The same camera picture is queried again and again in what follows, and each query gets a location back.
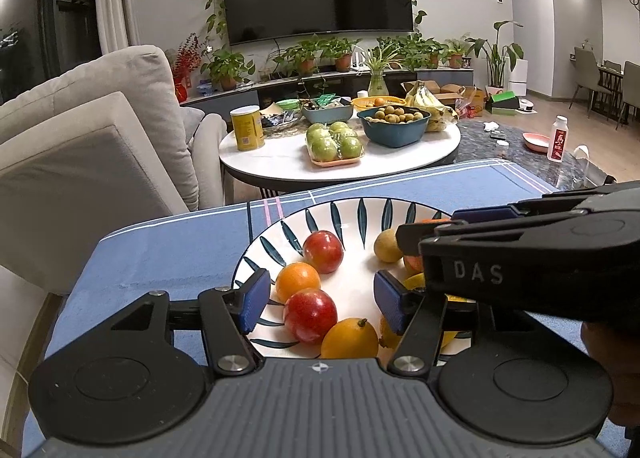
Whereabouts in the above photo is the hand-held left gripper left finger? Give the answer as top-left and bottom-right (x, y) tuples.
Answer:
(110, 268), (273, 376)

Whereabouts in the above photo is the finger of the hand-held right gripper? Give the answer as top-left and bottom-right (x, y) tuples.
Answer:
(451, 182), (622, 224)
(395, 210), (590, 257)

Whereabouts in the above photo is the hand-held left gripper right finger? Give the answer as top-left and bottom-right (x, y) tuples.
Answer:
(372, 268), (532, 378)

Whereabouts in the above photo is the kiwi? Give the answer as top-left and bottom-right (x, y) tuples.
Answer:
(374, 229), (405, 263)

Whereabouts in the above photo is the large yellow lemon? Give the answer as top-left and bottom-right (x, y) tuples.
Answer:
(402, 272), (476, 350)

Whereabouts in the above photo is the white plate with blue leaves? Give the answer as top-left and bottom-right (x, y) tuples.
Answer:
(232, 197), (476, 361)

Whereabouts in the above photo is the small orange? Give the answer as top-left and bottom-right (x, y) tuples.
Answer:
(379, 315), (402, 351)

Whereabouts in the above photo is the red apple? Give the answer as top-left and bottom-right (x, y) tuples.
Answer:
(283, 289), (339, 344)
(302, 230), (346, 274)

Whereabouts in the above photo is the person's right hand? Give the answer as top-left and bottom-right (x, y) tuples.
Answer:
(581, 322), (640, 424)

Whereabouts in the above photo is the dark marble table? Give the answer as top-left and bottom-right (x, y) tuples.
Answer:
(452, 119), (601, 191)

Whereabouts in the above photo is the pink plate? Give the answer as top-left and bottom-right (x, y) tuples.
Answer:
(522, 132), (553, 155)

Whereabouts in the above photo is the blue checked tablecloth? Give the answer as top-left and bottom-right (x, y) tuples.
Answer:
(22, 158), (640, 458)

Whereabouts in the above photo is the white bottle red label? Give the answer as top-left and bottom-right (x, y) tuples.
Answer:
(546, 115), (570, 163)

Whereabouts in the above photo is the blue bowl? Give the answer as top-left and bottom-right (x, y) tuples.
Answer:
(357, 107), (432, 148)

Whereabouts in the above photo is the red snack bag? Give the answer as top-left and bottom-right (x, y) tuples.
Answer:
(457, 88), (487, 119)

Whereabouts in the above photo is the green box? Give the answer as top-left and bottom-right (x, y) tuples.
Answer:
(487, 90), (521, 115)

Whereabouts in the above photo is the pack of green apples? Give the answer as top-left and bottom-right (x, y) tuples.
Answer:
(306, 121), (364, 168)

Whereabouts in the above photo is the bunch of bananas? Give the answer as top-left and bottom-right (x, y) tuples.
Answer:
(404, 80), (460, 133)

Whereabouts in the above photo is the pile of longans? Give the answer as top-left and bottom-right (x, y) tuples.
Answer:
(362, 106), (426, 125)

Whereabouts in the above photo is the cardboard box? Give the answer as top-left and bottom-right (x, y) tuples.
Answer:
(402, 80), (488, 111)

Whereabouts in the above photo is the yellow basket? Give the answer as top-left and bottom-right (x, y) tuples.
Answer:
(351, 95), (407, 111)

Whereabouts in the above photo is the round white table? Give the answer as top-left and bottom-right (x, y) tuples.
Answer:
(218, 123), (462, 189)

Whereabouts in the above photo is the white air purifier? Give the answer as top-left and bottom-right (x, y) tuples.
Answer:
(507, 58), (530, 96)

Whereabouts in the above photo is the teal dish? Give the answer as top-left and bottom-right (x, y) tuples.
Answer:
(301, 100), (355, 125)

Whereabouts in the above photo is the tall leafy plant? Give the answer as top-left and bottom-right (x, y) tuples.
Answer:
(465, 20), (525, 91)

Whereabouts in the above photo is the potted green plant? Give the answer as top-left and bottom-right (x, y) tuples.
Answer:
(320, 38), (363, 73)
(200, 49), (256, 91)
(272, 38), (326, 78)
(375, 35), (416, 70)
(445, 38), (473, 70)
(405, 35), (448, 70)

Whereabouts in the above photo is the spider plant in glass vase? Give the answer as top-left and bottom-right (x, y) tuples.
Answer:
(360, 45), (406, 98)

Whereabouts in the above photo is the yellow can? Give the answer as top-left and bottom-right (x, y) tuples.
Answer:
(230, 105), (265, 152)

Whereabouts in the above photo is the grey dining chair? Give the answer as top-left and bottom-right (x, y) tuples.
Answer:
(570, 47), (601, 111)
(617, 60), (640, 129)

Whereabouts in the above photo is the grey television console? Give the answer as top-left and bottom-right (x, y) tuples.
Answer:
(180, 65), (476, 111)

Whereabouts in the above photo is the beige sofa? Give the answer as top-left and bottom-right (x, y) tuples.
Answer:
(0, 44), (228, 296)

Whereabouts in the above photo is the red flower plant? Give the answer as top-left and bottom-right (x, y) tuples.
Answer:
(165, 33), (211, 104)

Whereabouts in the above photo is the dark window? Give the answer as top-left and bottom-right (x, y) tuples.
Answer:
(0, 0), (96, 104)

